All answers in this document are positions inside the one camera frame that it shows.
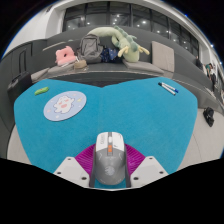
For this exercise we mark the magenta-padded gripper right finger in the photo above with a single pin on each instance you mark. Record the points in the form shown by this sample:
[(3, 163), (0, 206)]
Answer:
[(148, 170)]

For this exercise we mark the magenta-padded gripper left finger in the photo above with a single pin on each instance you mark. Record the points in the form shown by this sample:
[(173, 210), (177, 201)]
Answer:
[(71, 170)]

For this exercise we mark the grey and white computer mouse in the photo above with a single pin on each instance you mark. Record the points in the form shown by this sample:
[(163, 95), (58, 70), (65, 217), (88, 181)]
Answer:
[(110, 163)]

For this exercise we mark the round light blue mouse pad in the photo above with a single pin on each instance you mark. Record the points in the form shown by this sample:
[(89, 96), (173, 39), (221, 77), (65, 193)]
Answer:
[(64, 106)]

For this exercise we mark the teal felt table mat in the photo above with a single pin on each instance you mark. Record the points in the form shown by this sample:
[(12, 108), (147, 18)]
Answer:
[(150, 116)]

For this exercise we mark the black bag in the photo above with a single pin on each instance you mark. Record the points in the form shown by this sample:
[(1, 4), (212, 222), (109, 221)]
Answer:
[(209, 116)]

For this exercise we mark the white marker with black cap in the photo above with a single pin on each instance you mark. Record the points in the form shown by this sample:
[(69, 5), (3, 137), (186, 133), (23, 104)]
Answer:
[(167, 89)]

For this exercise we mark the small green eraser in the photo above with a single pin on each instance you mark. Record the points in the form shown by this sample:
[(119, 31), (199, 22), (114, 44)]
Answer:
[(42, 90)]

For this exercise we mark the black suitcase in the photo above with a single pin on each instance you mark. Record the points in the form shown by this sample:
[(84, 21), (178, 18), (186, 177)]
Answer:
[(18, 87)]

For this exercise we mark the flat grey seat cushion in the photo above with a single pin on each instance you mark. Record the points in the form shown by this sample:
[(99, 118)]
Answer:
[(59, 69), (143, 66)]

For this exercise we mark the small tan pouch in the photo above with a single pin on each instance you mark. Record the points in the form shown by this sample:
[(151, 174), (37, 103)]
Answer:
[(80, 64)]

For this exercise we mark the upright grey seat cushion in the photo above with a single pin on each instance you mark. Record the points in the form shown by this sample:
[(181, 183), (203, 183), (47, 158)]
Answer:
[(163, 56)]

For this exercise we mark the pink plush cushion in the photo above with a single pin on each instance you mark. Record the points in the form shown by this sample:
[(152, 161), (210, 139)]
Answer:
[(65, 55)]

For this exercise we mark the person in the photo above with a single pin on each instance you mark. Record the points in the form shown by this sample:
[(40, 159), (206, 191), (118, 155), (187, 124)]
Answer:
[(211, 71)]

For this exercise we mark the green dragon plush toy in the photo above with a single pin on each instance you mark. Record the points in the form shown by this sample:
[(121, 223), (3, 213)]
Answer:
[(130, 51)]

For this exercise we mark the navy patterned cloth bag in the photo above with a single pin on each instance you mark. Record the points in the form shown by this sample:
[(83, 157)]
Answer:
[(110, 55)]

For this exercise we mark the grey backpack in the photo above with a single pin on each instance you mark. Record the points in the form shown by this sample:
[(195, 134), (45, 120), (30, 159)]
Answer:
[(90, 49)]

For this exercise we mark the dark glass window wall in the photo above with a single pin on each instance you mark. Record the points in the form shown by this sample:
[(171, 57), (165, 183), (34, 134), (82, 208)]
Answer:
[(100, 18)]

